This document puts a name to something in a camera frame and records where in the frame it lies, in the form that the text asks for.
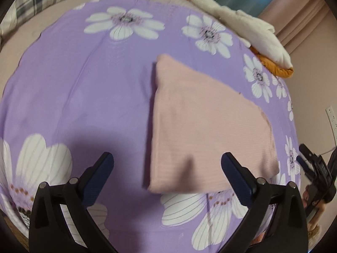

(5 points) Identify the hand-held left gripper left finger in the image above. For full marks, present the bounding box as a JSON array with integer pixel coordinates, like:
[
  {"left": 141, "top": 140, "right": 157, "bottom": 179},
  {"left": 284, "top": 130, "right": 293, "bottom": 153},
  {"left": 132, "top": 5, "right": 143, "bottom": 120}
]
[{"left": 29, "top": 152, "right": 116, "bottom": 253}]

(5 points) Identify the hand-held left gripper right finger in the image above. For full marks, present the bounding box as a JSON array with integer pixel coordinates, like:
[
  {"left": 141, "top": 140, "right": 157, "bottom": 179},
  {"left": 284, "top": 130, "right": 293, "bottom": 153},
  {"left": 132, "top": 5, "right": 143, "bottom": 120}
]
[{"left": 221, "top": 152, "right": 308, "bottom": 253}]

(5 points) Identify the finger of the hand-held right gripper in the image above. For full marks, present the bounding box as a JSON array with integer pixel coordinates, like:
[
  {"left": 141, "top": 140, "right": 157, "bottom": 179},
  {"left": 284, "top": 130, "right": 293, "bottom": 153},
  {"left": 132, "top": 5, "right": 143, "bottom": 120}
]
[
  {"left": 299, "top": 144, "right": 317, "bottom": 164},
  {"left": 297, "top": 156, "right": 313, "bottom": 176}
]

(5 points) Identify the pink knit top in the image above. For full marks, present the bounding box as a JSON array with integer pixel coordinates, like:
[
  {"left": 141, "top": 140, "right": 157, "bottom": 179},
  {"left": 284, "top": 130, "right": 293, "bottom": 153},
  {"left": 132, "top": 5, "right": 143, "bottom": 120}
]
[{"left": 147, "top": 53, "right": 280, "bottom": 194}]

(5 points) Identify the person's right hand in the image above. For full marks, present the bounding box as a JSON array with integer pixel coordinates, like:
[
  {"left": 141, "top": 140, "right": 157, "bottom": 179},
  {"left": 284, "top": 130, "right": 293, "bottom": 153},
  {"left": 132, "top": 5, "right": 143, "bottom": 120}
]
[{"left": 302, "top": 186, "right": 316, "bottom": 207}]

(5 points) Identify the purple floral bed sheet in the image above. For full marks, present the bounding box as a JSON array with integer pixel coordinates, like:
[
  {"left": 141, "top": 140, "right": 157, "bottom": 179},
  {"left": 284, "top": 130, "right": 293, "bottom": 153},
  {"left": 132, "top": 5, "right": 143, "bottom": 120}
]
[{"left": 0, "top": 0, "right": 302, "bottom": 253}]

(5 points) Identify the white goose plush toy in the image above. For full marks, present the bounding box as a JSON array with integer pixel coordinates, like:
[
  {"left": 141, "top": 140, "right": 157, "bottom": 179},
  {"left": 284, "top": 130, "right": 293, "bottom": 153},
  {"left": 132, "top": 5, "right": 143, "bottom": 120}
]
[{"left": 180, "top": 0, "right": 294, "bottom": 78}]

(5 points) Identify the pink curtain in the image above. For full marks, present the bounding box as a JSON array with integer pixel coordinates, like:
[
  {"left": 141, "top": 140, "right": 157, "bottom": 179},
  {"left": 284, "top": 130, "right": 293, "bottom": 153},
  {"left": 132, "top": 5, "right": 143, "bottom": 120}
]
[{"left": 259, "top": 0, "right": 337, "bottom": 56}]

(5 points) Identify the grey plaid pillow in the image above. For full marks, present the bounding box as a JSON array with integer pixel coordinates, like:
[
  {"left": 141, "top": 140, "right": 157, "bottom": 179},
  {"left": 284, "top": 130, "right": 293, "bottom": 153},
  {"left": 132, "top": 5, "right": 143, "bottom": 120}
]
[{"left": 0, "top": 0, "right": 79, "bottom": 36}]

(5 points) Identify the white wall outlet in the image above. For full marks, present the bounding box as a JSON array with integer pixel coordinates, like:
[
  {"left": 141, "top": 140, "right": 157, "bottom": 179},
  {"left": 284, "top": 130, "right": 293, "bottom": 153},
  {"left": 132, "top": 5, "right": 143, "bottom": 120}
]
[{"left": 326, "top": 105, "right": 337, "bottom": 141}]

